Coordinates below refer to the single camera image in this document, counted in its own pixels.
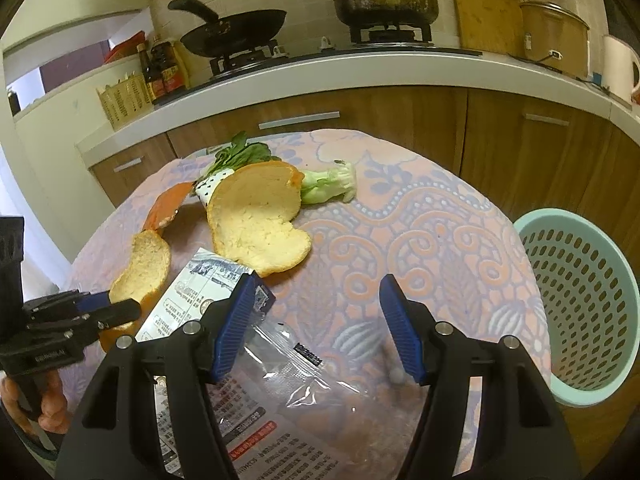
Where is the white blue printed packet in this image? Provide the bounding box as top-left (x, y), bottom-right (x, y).
top-left (136, 248), bottom-right (252, 342)

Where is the yellow plastic basket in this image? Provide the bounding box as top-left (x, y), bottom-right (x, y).
top-left (96, 73), bottom-right (153, 131)

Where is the red label sauce bottle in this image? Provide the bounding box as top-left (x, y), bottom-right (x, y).
top-left (151, 41), bottom-right (186, 94)

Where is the beige rice cooker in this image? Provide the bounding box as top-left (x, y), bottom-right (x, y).
top-left (520, 1), bottom-right (589, 79)

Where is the white polka dot wrapper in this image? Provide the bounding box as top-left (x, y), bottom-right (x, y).
top-left (194, 168), bottom-right (234, 207)

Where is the black frying pan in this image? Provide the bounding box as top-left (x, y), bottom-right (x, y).
top-left (167, 0), bottom-right (286, 58)

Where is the wooden cutting board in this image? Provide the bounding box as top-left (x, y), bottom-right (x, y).
top-left (454, 0), bottom-right (524, 58)

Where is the floral pink tablecloth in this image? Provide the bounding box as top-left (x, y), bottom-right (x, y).
top-left (55, 130), bottom-right (575, 479)

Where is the clear plastic printed bag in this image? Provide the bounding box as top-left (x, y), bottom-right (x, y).
top-left (206, 321), bottom-right (412, 479)

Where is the wooden kitchen cabinet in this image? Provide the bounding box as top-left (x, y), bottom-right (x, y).
top-left (70, 86), bottom-right (639, 430)

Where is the teal perforated waste basket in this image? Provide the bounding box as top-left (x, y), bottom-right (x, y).
top-left (514, 208), bottom-right (639, 408)

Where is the large pomelo peel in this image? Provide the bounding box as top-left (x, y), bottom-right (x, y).
top-left (206, 160), bottom-right (311, 278)

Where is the white electric kettle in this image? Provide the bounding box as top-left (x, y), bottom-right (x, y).
top-left (602, 35), bottom-right (639, 106)

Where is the orange printed wrapper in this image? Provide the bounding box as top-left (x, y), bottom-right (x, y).
top-left (142, 182), bottom-right (193, 232)

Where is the green leafy vegetable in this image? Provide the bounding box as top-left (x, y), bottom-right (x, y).
top-left (201, 131), bottom-right (279, 179)

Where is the black gas stove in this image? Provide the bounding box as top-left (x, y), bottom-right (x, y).
top-left (209, 25), bottom-right (483, 81)

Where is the bok choy stem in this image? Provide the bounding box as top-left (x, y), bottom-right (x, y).
top-left (300, 160), bottom-right (357, 205)

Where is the small pomelo peel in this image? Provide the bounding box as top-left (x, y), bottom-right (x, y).
top-left (100, 230), bottom-right (171, 352)

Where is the person's left hand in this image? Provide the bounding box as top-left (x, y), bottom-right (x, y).
top-left (1, 370), bottom-right (72, 438)

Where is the dark soy sauce bottle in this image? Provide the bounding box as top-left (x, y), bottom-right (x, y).
top-left (137, 44), bottom-right (166, 103)

